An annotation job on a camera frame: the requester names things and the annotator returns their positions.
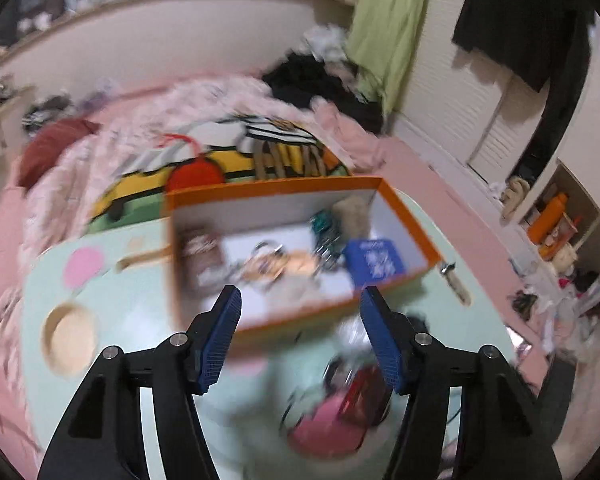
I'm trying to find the pink floral quilt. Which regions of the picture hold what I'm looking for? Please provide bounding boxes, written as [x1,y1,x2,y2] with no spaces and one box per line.
[17,74,331,261]

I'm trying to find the black clothes pile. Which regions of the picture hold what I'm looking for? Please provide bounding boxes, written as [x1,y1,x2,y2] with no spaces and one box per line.
[262,52,386,133]

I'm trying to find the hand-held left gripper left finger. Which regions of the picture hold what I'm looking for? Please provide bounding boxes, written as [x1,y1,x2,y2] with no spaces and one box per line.
[36,284,243,480]

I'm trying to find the dark red bundle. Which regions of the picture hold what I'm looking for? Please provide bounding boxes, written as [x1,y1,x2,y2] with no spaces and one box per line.
[325,355,396,428]

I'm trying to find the red pillow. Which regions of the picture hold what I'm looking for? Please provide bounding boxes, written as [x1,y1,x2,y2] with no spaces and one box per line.
[17,119,98,188]

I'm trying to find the white louvered closet door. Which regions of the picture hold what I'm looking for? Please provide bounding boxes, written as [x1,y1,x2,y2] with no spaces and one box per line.
[395,0,546,186]

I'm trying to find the orange bottle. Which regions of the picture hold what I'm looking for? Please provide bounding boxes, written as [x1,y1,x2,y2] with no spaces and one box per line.
[527,194,568,246]

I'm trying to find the blue card box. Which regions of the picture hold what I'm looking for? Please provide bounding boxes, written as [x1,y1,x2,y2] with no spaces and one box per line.
[344,237,408,286]

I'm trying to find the brown fluffy scrunchie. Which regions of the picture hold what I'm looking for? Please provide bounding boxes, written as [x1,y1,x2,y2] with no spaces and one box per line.
[332,197,371,238]

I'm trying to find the plain pink garment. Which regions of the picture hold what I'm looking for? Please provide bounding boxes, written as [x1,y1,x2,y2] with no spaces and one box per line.
[311,97,388,171]

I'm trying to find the small doll figurine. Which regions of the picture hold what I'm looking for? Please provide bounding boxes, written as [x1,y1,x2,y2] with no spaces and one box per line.
[240,242,321,286]

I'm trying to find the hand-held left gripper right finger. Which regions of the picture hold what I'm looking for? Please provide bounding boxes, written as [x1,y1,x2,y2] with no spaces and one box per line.
[359,285,565,480]

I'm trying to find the hanging green garment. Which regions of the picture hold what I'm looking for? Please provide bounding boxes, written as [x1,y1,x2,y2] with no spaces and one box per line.
[347,0,438,116]

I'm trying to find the cartoon printed blanket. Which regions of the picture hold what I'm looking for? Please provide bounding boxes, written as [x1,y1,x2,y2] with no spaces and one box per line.
[87,115,353,233]

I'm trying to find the brown card box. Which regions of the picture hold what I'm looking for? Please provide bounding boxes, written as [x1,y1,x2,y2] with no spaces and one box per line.
[180,230,226,291]

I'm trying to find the hanging black garment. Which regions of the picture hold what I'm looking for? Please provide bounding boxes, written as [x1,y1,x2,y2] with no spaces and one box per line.
[452,0,598,181]

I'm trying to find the beige fuzzy slippers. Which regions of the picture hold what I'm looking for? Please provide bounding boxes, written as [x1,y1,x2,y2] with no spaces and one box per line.
[500,176,531,218]

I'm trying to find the orange cardboard box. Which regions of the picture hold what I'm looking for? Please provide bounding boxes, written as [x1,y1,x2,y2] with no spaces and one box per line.
[164,176,443,348]

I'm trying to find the white open shelf unit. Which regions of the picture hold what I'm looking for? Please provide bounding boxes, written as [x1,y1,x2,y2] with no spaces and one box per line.
[517,160,600,311]

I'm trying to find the mint green printed desktop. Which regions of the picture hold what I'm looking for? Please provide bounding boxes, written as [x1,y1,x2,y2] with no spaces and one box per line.
[20,187,518,480]

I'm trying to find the pink bed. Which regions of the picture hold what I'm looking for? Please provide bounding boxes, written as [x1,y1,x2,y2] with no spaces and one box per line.
[0,85,551,480]

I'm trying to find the white clothes pile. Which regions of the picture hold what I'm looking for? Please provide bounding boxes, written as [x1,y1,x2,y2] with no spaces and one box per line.
[302,25,351,61]

